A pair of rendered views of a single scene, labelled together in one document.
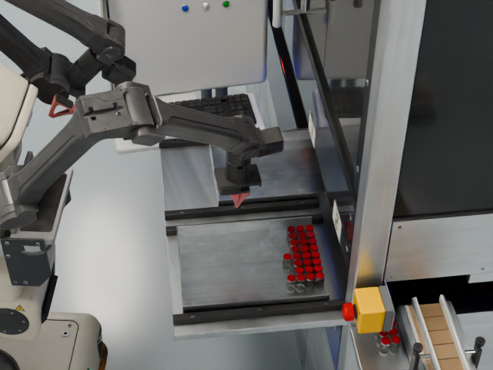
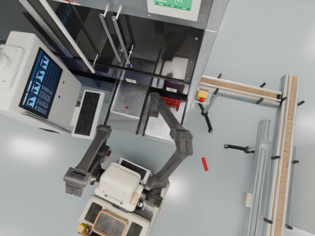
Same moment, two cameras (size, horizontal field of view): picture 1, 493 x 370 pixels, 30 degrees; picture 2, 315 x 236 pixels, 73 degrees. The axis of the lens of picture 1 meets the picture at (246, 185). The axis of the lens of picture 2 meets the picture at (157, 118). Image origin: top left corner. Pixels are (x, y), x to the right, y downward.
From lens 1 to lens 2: 1.39 m
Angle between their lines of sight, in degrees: 41
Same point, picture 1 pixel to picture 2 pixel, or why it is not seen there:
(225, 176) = (153, 114)
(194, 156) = (113, 117)
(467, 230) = not seen: hidden behind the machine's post
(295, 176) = (135, 92)
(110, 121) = (190, 145)
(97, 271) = not seen: hidden behind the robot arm
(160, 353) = (126, 146)
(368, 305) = (204, 94)
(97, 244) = (80, 152)
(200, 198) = (132, 121)
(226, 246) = (154, 121)
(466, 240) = not seen: hidden behind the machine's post
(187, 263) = (157, 134)
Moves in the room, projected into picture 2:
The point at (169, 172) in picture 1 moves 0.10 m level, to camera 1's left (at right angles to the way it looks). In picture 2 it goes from (117, 127) to (112, 138)
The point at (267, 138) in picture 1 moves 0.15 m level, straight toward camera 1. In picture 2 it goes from (157, 97) to (177, 105)
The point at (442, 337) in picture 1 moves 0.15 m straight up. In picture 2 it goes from (209, 82) to (213, 73)
